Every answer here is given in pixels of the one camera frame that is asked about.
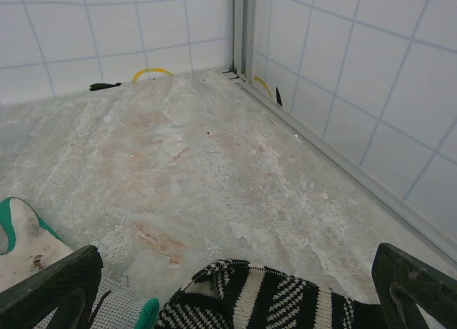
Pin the aluminium frame post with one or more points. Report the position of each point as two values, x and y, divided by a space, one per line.
239 29

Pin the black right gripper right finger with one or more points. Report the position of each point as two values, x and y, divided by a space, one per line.
400 268

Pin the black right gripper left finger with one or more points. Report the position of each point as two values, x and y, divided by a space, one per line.
53 275

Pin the black white striped sock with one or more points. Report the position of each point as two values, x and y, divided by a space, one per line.
257 297

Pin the white green work glove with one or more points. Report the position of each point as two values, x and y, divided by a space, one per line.
32 243

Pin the aluminium side base rail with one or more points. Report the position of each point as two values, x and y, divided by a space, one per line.
342 161

